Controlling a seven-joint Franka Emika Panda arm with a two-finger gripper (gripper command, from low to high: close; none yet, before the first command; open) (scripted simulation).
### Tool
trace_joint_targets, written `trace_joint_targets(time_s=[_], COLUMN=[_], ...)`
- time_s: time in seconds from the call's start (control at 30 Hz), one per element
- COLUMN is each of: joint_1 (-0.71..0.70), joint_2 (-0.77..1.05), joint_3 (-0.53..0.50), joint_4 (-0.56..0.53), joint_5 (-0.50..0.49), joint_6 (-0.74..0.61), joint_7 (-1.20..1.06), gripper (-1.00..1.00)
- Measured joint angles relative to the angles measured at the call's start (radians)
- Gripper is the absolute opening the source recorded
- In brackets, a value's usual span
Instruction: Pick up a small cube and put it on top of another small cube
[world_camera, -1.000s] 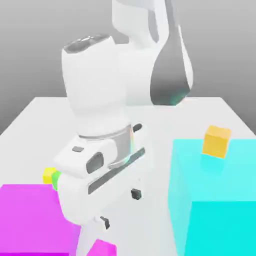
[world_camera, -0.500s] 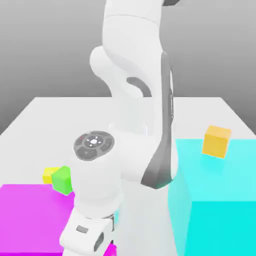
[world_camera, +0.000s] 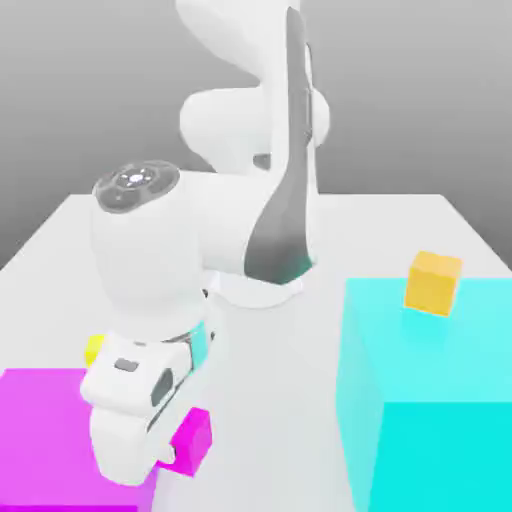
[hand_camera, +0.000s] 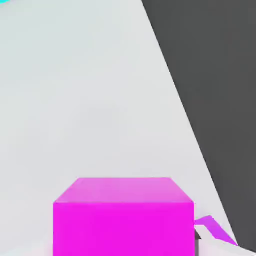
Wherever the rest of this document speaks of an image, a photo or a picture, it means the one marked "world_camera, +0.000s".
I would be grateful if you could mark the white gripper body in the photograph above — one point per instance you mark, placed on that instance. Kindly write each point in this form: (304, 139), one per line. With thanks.
(124, 448)

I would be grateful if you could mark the small magenta cube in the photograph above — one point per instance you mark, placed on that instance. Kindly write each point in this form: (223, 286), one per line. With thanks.
(192, 440)

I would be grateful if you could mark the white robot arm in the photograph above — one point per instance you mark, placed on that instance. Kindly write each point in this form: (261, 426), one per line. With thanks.
(152, 272)

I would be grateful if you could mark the small yellow cube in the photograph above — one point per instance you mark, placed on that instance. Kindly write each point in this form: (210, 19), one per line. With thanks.
(94, 350)

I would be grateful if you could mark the small orange cube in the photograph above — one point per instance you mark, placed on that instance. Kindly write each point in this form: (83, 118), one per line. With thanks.
(432, 286)

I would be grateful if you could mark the large magenta box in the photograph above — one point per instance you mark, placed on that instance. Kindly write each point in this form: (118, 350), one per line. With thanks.
(44, 432)

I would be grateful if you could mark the large cyan box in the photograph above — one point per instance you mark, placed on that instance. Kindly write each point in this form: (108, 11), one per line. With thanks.
(432, 400)

